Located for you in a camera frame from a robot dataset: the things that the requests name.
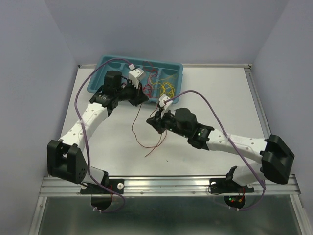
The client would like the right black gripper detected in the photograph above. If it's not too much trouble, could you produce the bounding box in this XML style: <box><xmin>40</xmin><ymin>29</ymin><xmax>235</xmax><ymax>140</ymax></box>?
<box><xmin>146</xmin><ymin>107</ymin><xmax>190</xmax><ymax>139</ymax></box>

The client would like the teal compartment tray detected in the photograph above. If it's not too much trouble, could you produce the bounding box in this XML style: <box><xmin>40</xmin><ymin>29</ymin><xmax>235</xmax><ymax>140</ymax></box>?
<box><xmin>87</xmin><ymin>55</ymin><xmax>183</xmax><ymax>102</ymax></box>

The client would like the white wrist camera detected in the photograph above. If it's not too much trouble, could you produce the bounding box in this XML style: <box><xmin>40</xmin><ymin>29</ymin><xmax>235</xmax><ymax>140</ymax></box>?
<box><xmin>128</xmin><ymin>64</ymin><xmax>145</xmax><ymax>88</ymax></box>
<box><xmin>157</xmin><ymin>94</ymin><xmax>173</xmax><ymax>118</ymax></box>

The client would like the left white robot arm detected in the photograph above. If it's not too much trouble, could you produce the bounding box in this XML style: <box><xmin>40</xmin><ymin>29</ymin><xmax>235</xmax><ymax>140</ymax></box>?
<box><xmin>47</xmin><ymin>68</ymin><xmax>148</xmax><ymax>193</ymax></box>

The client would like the aluminium mounting rail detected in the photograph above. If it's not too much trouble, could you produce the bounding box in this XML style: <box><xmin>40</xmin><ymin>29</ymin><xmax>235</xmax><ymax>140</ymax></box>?
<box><xmin>39</xmin><ymin>175</ymin><xmax>301</xmax><ymax>197</ymax></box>

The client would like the thick yellow wire bundle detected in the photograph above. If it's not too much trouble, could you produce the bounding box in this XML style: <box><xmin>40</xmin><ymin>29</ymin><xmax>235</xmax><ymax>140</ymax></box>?
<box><xmin>149</xmin><ymin>73</ymin><xmax>177</xmax><ymax>99</ymax></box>

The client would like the bright red wire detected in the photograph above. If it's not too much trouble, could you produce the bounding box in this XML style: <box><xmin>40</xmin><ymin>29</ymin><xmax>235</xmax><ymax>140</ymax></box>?
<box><xmin>142</xmin><ymin>60</ymin><xmax>159</xmax><ymax>96</ymax></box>

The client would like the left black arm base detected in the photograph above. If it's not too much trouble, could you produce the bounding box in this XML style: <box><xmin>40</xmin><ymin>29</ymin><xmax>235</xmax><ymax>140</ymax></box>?
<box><xmin>80</xmin><ymin>172</ymin><xmax>126</xmax><ymax>213</ymax></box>

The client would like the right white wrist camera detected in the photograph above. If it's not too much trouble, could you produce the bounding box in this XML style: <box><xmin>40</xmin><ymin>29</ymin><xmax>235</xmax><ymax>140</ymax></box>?
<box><xmin>157</xmin><ymin>94</ymin><xmax>173</xmax><ymax>118</ymax></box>

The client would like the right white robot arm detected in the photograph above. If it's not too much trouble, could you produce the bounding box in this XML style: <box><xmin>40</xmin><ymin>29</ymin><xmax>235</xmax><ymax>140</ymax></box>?
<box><xmin>146</xmin><ymin>108</ymin><xmax>294</xmax><ymax>191</ymax></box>

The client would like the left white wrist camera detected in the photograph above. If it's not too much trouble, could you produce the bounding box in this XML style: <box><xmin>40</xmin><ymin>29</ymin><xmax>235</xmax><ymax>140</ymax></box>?
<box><xmin>128</xmin><ymin>64</ymin><xmax>145</xmax><ymax>88</ymax></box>

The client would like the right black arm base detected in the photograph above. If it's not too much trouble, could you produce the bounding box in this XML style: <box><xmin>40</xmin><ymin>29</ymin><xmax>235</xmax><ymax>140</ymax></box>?
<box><xmin>208</xmin><ymin>178</ymin><xmax>254</xmax><ymax>211</ymax></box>

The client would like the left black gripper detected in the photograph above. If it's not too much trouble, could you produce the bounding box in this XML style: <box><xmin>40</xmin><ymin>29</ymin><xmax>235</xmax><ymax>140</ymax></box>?
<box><xmin>115</xmin><ymin>79</ymin><xmax>149</xmax><ymax>107</ymax></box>

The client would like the dark red long wire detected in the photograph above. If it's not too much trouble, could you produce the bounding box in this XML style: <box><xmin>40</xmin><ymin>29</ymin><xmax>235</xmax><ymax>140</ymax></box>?
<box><xmin>131</xmin><ymin>102</ymin><xmax>169</xmax><ymax>158</ymax></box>

